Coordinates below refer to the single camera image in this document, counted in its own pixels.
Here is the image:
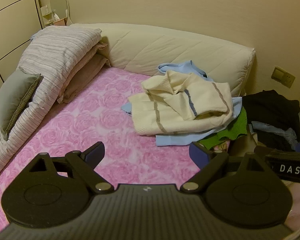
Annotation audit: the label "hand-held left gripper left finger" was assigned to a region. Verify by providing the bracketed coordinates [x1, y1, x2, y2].
[27, 141, 114, 195]

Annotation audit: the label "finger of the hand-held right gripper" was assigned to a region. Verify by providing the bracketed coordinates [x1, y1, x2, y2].
[254, 145, 298, 157]

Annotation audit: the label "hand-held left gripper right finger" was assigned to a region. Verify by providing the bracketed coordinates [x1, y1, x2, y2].
[182, 142, 273, 195]

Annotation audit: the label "cream striped sweater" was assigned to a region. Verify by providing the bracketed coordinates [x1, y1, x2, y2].
[128, 70, 234, 136]

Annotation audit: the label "blue jeans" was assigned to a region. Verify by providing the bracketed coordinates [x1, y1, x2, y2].
[249, 120, 299, 150]

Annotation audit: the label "light blue garment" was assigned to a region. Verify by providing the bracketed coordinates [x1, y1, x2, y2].
[121, 60, 243, 147]

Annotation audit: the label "pink floral blanket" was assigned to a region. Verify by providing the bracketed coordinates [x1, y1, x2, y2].
[0, 66, 243, 230]

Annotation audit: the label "green knitted garment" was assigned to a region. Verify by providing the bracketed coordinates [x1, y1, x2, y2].
[199, 106, 248, 150]

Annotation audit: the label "black garment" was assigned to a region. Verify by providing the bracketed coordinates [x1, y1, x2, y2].
[242, 89, 300, 152]

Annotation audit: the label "beige folded blanket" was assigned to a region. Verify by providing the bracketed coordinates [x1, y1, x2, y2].
[56, 42, 112, 104]

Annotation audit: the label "grey pillow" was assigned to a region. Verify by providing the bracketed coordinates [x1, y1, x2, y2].
[0, 70, 44, 141]

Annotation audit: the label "striped folded quilt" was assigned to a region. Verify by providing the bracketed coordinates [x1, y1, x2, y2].
[0, 26, 102, 184]

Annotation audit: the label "cream headboard cushion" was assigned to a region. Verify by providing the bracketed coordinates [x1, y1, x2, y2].
[69, 23, 256, 98]

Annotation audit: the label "white dressing table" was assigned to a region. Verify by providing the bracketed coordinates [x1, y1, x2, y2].
[40, 5, 71, 29]

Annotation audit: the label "cream wardrobe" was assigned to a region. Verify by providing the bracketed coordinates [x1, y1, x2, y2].
[0, 0, 44, 105]

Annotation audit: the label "wall socket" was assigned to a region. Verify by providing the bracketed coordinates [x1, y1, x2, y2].
[271, 66, 296, 88]

